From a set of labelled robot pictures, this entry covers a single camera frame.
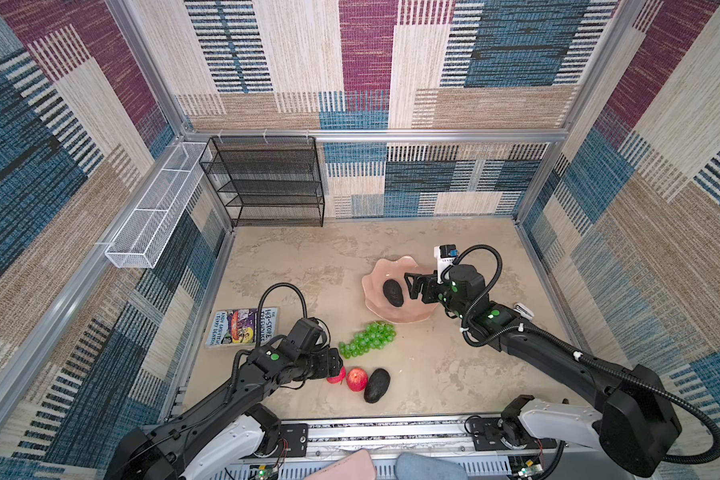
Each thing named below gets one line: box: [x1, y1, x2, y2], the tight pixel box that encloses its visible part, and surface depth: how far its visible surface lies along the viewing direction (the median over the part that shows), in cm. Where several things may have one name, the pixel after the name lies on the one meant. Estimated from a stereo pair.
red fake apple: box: [346, 367, 369, 392], surface depth 81 cm
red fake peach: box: [326, 366, 347, 384], surface depth 81 cm
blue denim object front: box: [395, 452, 468, 480], surface depth 69 cm
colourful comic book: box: [205, 306, 279, 346], surface depth 93 cm
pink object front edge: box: [304, 449, 377, 480], surface depth 70 cm
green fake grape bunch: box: [338, 321, 397, 359], surface depth 88 cm
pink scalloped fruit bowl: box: [362, 256, 439, 323], surface depth 98 cm
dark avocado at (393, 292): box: [383, 279, 404, 307], surface depth 97 cm
